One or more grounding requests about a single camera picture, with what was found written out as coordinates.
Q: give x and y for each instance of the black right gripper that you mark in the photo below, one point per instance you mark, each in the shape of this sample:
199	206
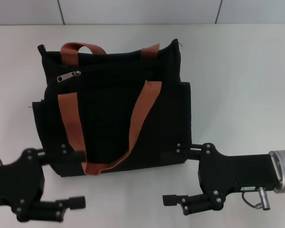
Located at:
232	171

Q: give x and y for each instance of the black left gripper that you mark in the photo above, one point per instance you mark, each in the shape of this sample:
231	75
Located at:
19	175

